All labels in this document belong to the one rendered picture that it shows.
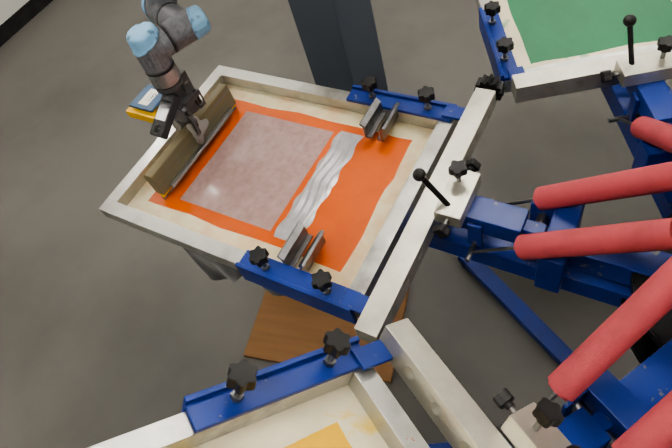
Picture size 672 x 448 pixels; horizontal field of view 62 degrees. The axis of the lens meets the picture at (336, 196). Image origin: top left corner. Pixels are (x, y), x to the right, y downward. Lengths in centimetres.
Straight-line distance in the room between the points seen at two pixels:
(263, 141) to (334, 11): 45
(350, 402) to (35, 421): 194
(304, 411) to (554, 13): 132
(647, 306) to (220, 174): 107
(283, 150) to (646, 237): 92
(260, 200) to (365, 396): 68
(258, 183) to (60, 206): 198
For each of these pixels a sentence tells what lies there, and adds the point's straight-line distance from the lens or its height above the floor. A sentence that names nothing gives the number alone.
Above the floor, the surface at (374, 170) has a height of 95.
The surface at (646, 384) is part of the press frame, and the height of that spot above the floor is 102.
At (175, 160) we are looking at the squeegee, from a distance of 155.
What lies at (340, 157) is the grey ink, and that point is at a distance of 145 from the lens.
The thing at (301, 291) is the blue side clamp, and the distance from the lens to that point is 120.
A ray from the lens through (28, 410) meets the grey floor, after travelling 277.
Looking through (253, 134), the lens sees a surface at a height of 95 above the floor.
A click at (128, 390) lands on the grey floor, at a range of 253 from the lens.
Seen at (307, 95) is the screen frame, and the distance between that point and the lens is 162.
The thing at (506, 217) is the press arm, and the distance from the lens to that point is 120.
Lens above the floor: 203
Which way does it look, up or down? 51 degrees down
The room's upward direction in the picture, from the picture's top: 20 degrees counter-clockwise
